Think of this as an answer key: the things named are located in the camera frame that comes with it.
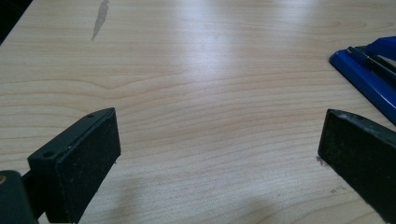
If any blue stapler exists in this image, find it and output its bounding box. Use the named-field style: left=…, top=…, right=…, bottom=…
left=329, top=35, right=396, bottom=126

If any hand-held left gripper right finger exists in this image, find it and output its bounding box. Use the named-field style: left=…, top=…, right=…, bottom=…
left=317, top=108, right=396, bottom=224

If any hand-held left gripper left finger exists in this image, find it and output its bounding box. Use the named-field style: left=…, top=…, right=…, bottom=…
left=27, top=107, right=121, bottom=224

